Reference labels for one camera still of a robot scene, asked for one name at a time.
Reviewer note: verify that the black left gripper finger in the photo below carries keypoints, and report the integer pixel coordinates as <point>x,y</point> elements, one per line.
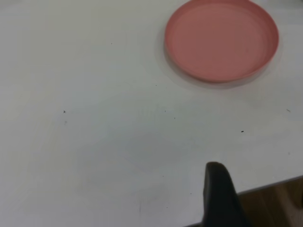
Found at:
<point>220,201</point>

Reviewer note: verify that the pink round plate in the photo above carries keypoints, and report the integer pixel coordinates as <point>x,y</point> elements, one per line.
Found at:
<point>221,40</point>

